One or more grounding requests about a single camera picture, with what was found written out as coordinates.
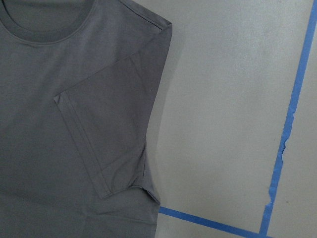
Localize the brown t-shirt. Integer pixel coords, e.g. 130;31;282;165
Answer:
0;0;172;238

